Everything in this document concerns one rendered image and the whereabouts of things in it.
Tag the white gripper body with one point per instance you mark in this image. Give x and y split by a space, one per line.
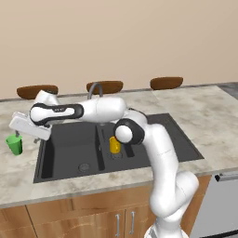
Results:
26 126

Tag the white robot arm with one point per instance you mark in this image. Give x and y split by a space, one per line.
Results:
161 155

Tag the green cup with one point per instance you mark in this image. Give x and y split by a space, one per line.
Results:
15 145

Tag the black double basin sink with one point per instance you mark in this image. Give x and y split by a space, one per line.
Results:
72 148

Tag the yellow cup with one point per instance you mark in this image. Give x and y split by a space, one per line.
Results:
114 146

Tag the brown stool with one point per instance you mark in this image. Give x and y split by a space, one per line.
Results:
108 86
166 83
29 91

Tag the grey curved tap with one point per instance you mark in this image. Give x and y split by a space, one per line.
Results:
93 88

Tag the wooden drawer front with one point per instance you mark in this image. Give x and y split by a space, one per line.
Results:
93 198

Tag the wooden cupboard door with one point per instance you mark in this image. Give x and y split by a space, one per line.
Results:
12 223
77 224
141 221

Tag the grey dishwasher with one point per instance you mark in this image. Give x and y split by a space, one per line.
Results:
220 207

